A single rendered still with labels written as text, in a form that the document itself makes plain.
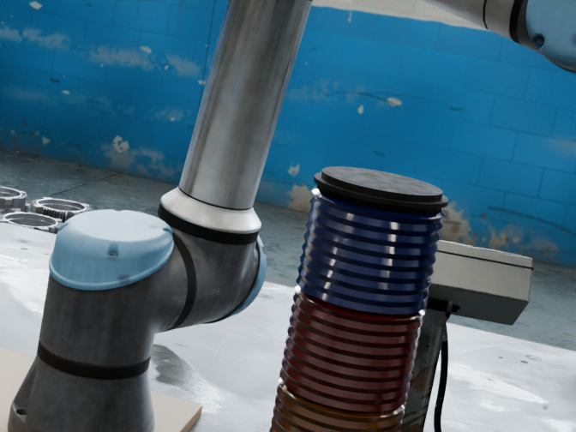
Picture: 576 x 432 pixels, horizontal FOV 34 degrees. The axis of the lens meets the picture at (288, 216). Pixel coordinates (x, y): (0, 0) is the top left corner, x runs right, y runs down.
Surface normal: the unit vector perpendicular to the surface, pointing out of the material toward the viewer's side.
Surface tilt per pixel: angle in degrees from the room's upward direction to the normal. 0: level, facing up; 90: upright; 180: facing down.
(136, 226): 6
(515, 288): 52
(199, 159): 88
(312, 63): 90
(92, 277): 87
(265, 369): 0
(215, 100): 88
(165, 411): 2
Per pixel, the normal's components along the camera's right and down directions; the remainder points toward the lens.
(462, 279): 0.03, -0.44
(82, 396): 0.11, -0.08
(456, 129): -0.22, 0.17
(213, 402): 0.17, -0.96
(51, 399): -0.33, -0.19
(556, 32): -0.57, 0.03
